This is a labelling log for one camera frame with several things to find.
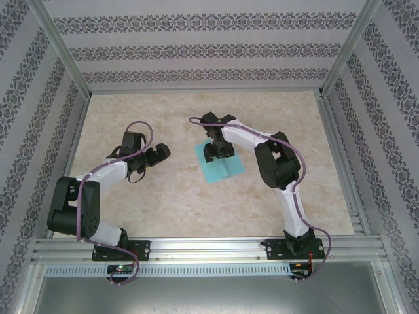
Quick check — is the aluminium frame post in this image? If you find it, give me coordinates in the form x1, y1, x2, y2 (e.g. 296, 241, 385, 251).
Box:
28, 0, 92, 99
319, 0, 384, 97

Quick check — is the thin aluminium cross rail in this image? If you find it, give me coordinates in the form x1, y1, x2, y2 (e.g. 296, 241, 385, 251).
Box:
88, 88, 325, 96

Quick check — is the short black cable loop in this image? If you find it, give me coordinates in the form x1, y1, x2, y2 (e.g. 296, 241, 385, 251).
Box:
127, 165, 148, 184

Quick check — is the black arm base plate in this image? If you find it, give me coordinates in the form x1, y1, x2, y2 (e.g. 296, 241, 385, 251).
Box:
265, 237, 325, 262
91, 240, 151, 262

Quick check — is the small green circuit board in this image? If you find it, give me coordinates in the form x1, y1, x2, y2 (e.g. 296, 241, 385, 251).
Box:
107, 264, 136, 274
290, 262, 312, 274

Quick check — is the slotted grey cable duct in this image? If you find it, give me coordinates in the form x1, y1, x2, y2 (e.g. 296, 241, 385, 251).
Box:
45, 263, 293, 277

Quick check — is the grey sheet metal shelf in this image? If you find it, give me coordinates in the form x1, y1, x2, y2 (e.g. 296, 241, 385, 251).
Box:
28, 261, 405, 314

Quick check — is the teal square paper sheet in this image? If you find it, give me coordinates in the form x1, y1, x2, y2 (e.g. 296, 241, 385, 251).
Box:
193, 139, 246, 184

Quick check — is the aluminium side rail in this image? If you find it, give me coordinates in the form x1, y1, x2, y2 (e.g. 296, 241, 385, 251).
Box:
316, 93, 373, 236

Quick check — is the long aluminium mounting rail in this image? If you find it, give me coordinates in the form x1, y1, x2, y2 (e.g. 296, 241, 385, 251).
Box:
31, 237, 384, 263

